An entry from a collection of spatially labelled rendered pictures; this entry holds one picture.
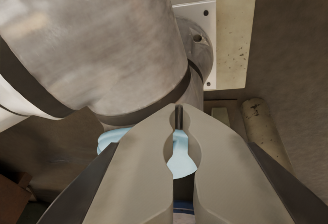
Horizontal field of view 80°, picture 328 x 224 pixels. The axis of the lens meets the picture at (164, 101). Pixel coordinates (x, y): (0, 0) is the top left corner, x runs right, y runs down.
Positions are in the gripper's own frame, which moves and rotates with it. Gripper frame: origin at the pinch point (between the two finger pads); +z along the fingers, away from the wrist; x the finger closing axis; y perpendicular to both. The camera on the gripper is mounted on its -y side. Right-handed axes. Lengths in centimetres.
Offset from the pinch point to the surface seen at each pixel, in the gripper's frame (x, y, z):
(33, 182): -131, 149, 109
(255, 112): 35, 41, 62
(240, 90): 30, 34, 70
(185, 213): 5, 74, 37
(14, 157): -124, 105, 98
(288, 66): 46, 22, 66
